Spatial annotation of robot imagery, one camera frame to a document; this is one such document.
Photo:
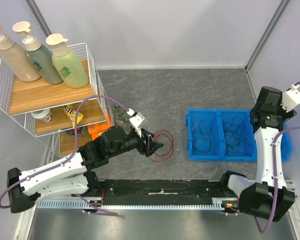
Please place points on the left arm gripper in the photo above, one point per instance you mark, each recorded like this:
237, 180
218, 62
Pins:
151, 146

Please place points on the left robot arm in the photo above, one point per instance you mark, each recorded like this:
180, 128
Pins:
74, 174

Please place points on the green glass bottle rear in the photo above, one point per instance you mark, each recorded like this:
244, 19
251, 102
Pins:
119, 114

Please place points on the orange snack box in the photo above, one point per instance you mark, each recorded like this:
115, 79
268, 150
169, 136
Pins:
96, 129

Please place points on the blue plastic bin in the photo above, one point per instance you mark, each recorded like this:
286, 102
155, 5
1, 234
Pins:
220, 135

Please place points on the yellow snack bag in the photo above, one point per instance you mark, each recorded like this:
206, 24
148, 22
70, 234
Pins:
72, 114

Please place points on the light green pump bottle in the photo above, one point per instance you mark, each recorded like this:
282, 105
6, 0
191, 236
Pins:
66, 62

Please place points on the white round cup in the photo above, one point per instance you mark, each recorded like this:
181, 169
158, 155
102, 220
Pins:
44, 115

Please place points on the dark green pump bottle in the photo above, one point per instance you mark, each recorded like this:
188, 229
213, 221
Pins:
38, 54

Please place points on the beige pump bottle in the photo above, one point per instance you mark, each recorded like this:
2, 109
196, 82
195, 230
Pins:
16, 59

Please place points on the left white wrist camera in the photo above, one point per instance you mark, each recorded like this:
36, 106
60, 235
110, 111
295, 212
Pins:
137, 120

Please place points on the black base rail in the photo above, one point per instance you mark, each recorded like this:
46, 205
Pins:
159, 192

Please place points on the white wire shelf rack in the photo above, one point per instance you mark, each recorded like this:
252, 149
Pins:
18, 99

